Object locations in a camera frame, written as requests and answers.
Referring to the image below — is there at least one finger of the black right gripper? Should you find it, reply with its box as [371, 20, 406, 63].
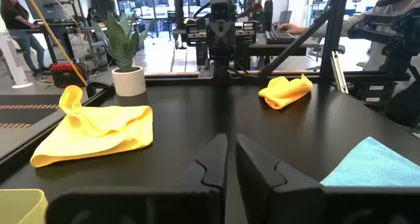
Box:
[206, 20, 222, 59]
[221, 20, 238, 59]

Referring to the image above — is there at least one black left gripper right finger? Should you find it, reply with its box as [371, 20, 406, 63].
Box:
[235, 133, 420, 224]

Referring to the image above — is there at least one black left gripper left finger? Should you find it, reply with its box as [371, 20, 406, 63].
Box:
[45, 133, 228, 224]

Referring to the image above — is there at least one orange microfiber towel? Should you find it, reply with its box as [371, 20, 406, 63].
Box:
[257, 73, 314, 110]

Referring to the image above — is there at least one blue microfiber towel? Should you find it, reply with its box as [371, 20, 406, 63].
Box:
[319, 136, 420, 188]

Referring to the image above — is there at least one yellow microfiber towel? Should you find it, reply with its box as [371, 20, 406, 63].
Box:
[30, 85, 154, 169]

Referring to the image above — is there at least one yellow-green plastic bin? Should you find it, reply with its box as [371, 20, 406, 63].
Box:
[0, 188, 49, 224]

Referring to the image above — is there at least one black keyboard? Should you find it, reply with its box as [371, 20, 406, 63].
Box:
[264, 29, 297, 45]

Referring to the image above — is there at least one dark office desk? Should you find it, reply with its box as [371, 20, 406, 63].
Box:
[247, 33, 321, 58]

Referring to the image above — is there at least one snake plant in white pot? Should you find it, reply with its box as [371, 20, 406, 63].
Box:
[91, 11, 155, 98]

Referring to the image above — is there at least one standing desk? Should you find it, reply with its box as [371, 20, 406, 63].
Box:
[19, 18, 109, 66]

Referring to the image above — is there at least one red tool case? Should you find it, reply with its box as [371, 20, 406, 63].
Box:
[50, 60, 89, 89]

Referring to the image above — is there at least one person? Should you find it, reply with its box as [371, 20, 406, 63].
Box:
[0, 0, 50, 78]
[277, 0, 420, 72]

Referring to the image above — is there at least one computer monitor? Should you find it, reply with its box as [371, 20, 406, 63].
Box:
[20, 0, 72, 23]

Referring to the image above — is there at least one black mechanical rig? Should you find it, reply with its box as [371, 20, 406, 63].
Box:
[346, 7, 420, 128]

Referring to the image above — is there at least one white stand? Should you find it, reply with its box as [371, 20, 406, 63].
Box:
[0, 32, 34, 89]

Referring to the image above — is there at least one black hazard-striped floor mat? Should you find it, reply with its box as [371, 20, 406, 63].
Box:
[0, 103, 62, 129]

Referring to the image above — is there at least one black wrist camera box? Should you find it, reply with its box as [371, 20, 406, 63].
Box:
[209, 0, 236, 21]

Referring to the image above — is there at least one black overhead camera frame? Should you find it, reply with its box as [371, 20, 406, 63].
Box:
[261, 0, 349, 83]

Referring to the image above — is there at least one silver metal bracket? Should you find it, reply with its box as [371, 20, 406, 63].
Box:
[329, 50, 350, 95]

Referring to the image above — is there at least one long orange-yellow cable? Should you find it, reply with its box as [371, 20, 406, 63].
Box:
[21, 0, 89, 87]

